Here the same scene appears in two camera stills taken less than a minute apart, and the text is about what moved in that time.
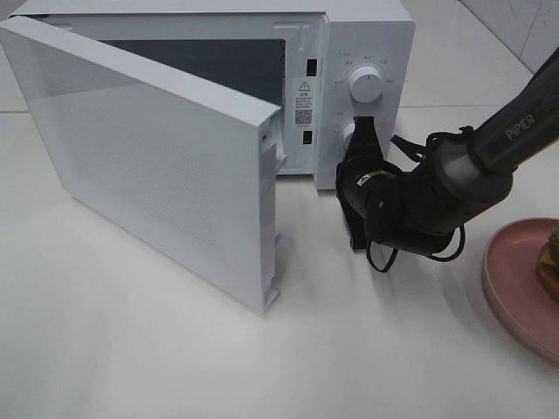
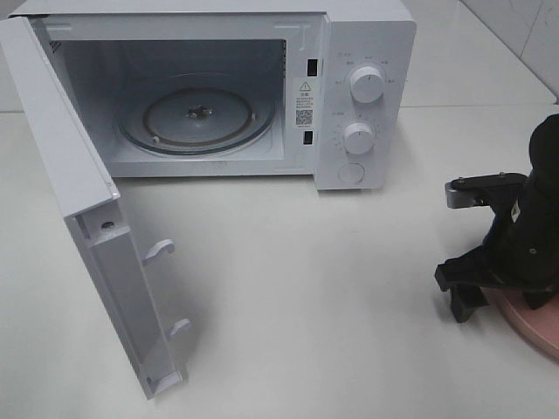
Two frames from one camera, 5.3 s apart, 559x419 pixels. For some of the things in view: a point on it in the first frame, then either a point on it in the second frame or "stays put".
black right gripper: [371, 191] → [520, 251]
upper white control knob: [366, 84] stays put
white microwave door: [189, 171] → [93, 209]
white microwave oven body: [322, 63] stays put
